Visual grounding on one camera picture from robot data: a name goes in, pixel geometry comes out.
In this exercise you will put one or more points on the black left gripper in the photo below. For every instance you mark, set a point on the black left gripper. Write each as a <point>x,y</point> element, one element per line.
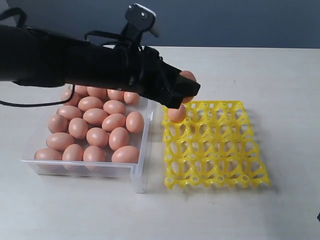
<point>148,77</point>

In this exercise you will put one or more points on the brown egg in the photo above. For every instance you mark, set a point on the brown egg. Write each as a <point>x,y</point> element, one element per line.
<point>134,122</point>
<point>97,137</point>
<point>60,141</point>
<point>113,121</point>
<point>100,93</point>
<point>189,75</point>
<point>69,112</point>
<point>177,115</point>
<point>114,107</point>
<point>93,154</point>
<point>131,98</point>
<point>95,116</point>
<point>74,100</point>
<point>78,128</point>
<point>57,124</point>
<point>89,102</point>
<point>81,91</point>
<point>127,154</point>
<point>115,94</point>
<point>48,154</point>
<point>72,153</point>
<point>118,138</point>

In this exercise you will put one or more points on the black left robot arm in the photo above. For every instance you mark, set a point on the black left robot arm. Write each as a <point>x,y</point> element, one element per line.
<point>34,57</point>

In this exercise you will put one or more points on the yellow plastic egg tray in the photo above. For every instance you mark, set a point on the yellow plastic egg tray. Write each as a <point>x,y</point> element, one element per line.
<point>213,146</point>

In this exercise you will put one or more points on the clear plastic bin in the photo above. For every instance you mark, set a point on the clear plastic bin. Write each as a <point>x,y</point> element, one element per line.
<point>142,141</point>

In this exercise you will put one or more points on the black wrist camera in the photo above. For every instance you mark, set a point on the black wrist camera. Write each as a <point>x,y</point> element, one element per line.
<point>140,20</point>

